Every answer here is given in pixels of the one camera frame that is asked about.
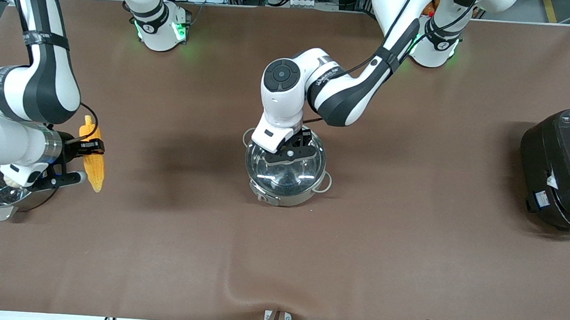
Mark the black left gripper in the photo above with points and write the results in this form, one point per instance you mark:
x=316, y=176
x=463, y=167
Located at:
x=302, y=140

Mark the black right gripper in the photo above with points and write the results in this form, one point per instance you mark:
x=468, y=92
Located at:
x=72, y=147

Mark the yellow corn cob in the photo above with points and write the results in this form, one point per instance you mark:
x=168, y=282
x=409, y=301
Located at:
x=96, y=172

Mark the glass pot lid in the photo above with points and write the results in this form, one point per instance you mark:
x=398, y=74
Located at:
x=289, y=175

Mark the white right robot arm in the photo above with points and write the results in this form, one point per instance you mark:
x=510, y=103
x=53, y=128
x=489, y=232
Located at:
x=44, y=88

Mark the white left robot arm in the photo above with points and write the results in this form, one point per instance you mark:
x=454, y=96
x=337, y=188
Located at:
x=340, y=93

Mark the white steamed bun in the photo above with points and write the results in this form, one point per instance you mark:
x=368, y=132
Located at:
x=10, y=181

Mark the brown table cover mat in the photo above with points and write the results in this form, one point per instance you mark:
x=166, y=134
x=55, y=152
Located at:
x=408, y=269

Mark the black rice cooker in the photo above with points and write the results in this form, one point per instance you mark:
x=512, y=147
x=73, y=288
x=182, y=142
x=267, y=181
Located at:
x=560, y=169

